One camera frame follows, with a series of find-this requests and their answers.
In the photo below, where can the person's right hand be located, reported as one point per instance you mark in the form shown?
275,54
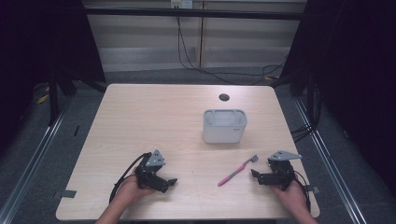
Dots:
289,197

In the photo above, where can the grey tape piece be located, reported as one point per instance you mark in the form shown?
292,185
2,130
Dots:
313,189
66,194

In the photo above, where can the white wall socket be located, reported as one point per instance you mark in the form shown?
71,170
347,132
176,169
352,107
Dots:
182,3

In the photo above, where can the black metal stand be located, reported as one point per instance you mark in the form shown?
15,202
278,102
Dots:
53,99

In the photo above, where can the dark round table grommet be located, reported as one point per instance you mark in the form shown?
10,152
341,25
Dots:
224,97

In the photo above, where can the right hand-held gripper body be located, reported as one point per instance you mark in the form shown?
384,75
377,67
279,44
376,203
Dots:
280,174

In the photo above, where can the person's left hand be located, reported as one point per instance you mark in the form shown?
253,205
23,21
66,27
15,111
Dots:
132,190

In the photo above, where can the black curtain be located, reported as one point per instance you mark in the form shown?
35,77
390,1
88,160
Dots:
40,40
358,77

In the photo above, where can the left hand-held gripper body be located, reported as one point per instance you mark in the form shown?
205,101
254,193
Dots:
148,177

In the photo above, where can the small black floor strip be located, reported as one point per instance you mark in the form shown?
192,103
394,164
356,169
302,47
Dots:
76,130

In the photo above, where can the pink toothbrush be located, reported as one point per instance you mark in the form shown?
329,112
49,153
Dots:
234,174

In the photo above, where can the white toothbrush holder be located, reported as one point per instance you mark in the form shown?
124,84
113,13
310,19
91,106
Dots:
224,130

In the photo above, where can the metal floor rail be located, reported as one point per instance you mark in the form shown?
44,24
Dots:
333,174
34,161

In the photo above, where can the black horizontal bar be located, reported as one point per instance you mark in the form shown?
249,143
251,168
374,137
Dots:
186,13

